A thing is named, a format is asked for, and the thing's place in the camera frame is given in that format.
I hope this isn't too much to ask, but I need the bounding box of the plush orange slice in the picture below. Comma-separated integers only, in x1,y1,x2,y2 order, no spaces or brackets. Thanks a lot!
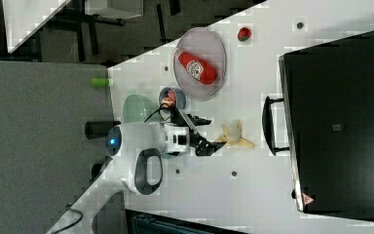
162,99,175,108

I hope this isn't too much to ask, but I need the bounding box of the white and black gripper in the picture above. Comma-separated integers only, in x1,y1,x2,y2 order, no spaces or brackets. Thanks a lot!
164,114,226,156

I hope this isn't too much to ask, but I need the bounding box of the red plush strawberry on table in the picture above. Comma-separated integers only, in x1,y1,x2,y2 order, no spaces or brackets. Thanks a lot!
238,27,251,42

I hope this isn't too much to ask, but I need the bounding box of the green cylinder marker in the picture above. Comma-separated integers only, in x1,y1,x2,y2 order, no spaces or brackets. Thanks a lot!
91,78,114,87

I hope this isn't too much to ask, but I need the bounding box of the green plate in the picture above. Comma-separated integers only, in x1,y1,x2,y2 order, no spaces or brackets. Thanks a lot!
123,95,159,123

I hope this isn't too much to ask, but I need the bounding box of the small blue bowl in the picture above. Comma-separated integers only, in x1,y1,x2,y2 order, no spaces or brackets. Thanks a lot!
159,87,186,113

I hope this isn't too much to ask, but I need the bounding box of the grey round plate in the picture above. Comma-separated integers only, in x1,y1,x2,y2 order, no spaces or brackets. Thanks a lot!
173,27,227,100

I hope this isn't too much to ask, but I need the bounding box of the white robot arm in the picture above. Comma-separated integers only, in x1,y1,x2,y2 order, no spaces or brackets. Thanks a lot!
46,111,225,234

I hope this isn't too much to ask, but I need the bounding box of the plush strawberry in bowl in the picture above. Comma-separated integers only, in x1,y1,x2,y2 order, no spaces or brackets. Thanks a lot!
168,90,176,100

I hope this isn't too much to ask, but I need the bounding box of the black toaster oven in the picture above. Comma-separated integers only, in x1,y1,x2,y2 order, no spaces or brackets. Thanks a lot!
278,30,374,221

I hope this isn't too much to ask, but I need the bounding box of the yellow plush peeled banana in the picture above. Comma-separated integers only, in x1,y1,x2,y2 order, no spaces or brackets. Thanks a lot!
216,120,255,148

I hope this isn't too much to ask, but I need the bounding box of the red plush ketchup bottle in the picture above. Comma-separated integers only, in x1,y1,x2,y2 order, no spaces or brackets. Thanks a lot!
174,49,217,85

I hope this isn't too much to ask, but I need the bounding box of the black cylinder on table edge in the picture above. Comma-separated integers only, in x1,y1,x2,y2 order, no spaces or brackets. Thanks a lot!
85,121,121,139

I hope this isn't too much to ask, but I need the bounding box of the black cable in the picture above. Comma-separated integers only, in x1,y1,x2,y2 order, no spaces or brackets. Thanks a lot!
143,102,176,124

